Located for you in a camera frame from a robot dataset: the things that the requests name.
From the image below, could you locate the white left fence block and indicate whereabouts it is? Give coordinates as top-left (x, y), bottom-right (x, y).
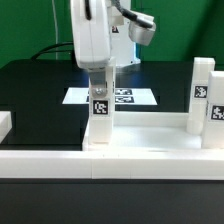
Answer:
top-left (0, 111), bottom-right (12, 144)

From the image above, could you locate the black cable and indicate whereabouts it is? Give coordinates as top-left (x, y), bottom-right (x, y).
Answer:
top-left (30, 41), bottom-right (75, 60)

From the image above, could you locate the white front fence bar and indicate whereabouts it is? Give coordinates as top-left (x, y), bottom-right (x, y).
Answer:
top-left (0, 150), bottom-right (224, 180)

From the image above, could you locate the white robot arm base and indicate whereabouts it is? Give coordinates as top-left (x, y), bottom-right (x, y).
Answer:
top-left (111, 6), bottom-right (140, 67)

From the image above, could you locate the fiducial marker sheet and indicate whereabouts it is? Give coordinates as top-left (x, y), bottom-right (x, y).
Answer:
top-left (62, 87), bottom-right (157, 106)

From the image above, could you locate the white desk tabletop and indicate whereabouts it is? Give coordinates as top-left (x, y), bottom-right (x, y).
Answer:
top-left (82, 111), bottom-right (224, 152)

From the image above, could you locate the white thin cable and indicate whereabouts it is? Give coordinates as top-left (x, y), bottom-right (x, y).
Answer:
top-left (51, 0), bottom-right (60, 61)

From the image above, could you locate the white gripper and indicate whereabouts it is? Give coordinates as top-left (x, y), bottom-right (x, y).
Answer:
top-left (70, 0), bottom-right (111, 96)

